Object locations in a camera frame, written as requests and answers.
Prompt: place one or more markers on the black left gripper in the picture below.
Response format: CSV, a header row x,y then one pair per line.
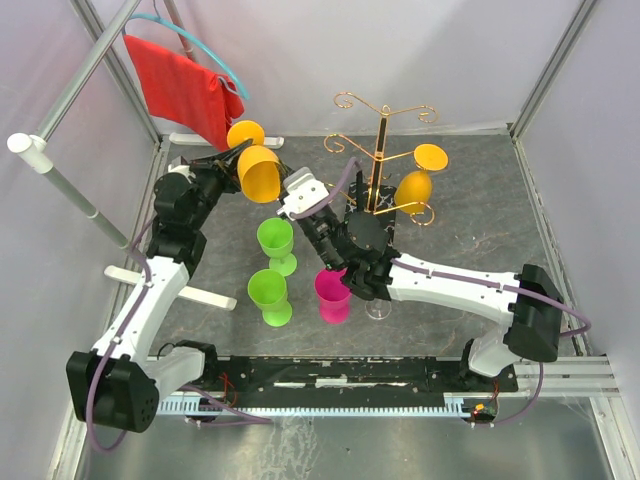
x,y
223,166

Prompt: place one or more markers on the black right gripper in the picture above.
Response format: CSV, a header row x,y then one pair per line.
x,y
285,167

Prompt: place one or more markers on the yellow wine glass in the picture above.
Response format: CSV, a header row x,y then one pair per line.
x,y
414,191
258,167

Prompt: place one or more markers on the green wine glass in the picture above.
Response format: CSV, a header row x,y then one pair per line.
x,y
276,239
269,292

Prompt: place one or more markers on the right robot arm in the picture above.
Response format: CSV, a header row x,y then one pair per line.
x,y
526,307

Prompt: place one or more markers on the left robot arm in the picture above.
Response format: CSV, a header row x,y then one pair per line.
x,y
114,384

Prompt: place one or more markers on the gold wine glass rack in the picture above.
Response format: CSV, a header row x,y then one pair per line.
x,y
427,114

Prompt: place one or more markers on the green wine glass front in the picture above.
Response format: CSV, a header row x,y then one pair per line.
x,y
269,292

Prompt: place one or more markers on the pink wine glass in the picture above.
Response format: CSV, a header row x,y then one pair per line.
x,y
333,296

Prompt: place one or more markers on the clear champagne glass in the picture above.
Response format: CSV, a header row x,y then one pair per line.
x,y
378,309

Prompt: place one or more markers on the red cloth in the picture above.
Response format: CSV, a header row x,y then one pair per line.
x,y
184,92

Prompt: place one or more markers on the teal clothes hanger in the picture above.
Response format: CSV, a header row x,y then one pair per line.
x,y
200,47

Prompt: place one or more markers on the white clothes stand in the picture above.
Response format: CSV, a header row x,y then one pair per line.
x,y
31,147

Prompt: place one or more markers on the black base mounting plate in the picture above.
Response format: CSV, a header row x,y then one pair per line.
x,y
346,381

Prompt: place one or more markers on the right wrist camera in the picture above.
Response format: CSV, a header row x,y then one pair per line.
x,y
304,195

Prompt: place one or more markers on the aluminium frame post left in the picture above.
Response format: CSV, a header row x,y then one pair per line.
x,y
95,26

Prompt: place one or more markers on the white slotted cable duct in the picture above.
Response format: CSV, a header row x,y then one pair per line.
x,y
193,405

